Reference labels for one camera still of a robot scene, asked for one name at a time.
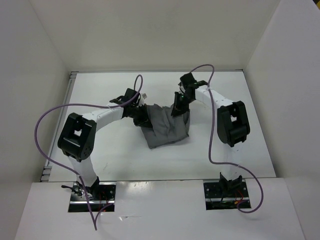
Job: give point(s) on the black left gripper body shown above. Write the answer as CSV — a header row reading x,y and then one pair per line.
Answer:
x,y
136,113

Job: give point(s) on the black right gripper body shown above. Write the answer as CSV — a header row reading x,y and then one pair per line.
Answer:
x,y
185,99

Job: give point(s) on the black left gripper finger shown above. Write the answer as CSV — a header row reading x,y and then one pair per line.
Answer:
x,y
146,111
143,123

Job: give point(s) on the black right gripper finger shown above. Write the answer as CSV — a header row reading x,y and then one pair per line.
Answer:
x,y
176,111
184,108

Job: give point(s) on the grey pleated skirt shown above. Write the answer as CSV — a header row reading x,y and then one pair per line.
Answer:
x,y
166,129

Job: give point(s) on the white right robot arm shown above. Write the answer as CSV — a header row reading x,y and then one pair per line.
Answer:
x,y
230,123

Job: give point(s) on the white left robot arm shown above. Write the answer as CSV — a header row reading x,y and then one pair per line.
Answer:
x,y
78,135

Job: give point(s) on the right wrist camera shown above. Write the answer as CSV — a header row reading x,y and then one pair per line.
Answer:
x,y
187,81

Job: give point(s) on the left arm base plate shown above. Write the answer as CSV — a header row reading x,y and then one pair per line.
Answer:
x,y
104,200

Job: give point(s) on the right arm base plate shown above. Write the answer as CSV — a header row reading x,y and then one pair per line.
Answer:
x,y
215,199

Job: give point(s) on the aluminium table frame rail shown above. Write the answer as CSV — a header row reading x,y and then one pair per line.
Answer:
x,y
46,172

